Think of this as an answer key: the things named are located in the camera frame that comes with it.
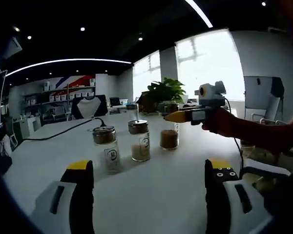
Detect tall seasoning bottle brown contents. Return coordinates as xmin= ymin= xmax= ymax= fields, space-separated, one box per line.
xmin=158 ymin=102 xmax=180 ymax=150

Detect white board on stand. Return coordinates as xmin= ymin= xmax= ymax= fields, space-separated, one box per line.
xmin=243 ymin=75 xmax=285 ymax=122

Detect tall seasoning bottle cream contents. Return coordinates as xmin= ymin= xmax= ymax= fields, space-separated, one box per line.
xmin=127 ymin=103 xmax=140 ymax=122

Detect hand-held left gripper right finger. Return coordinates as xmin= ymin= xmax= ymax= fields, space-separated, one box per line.
xmin=204 ymin=158 xmax=274 ymax=234

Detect white chair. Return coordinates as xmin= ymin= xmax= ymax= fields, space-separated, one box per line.
xmin=241 ymin=159 xmax=292 ymax=182

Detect person's right hand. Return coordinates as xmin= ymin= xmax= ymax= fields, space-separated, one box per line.
xmin=201 ymin=108 xmax=237 ymax=137

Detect brown paper bag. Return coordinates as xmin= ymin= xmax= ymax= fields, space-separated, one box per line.
xmin=139 ymin=90 xmax=159 ymax=113

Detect small seasoning bottle beige contents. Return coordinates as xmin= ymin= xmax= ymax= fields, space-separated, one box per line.
xmin=127 ymin=119 xmax=151 ymax=162

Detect white low cabinet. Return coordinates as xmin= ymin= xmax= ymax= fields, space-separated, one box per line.
xmin=12 ymin=114 xmax=42 ymax=144

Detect white ceiling air conditioner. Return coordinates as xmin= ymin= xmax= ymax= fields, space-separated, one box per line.
xmin=7 ymin=36 xmax=23 ymax=53

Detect small seasoning bottle white contents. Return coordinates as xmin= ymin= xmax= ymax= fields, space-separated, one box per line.
xmin=92 ymin=125 xmax=121 ymax=176

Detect curved ceiling light strip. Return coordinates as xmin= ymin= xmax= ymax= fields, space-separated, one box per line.
xmin=4 ymin=58 xmax=133 ymax=78
xmin=185 ymin=0 xmax=214 ymax=28

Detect storage shelves with white boxes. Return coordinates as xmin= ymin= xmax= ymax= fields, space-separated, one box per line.
xmin=21 ymin=81 xmax=97 ymax=116

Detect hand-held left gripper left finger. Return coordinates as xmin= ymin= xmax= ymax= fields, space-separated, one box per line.
xmin=30 ymin=160 xmax=95 ymax=234

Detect green leafy plant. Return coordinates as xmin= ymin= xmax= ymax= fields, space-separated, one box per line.
xmin=146 ymin=77 xmax=187 ymax=109

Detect black table power cable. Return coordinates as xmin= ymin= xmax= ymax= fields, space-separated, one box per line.
xmin=23 ymin=117 xmax=106 ymax=142

